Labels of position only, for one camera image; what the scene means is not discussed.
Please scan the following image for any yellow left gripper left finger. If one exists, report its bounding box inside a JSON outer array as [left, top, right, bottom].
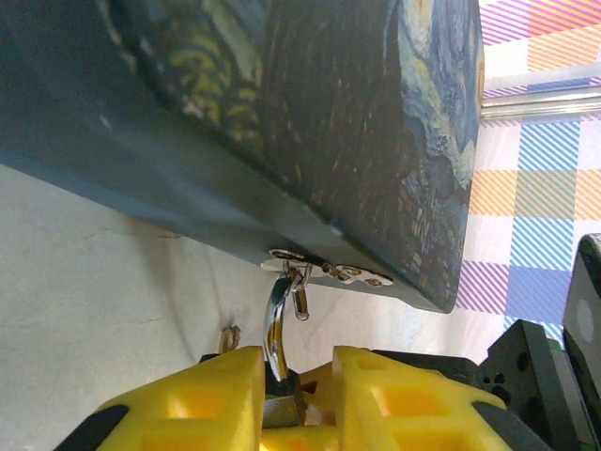
[[54, 346, 270, 451]]

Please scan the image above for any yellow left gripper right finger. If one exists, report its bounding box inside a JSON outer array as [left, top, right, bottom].
[[331, 346, 553, 451]]

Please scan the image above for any starry night tin box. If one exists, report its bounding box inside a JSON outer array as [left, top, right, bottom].
[[0, 0, 485, 320]]

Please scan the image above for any aluminium frame post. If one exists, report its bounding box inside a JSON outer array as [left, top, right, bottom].
[[481, 84, 601, 121]]

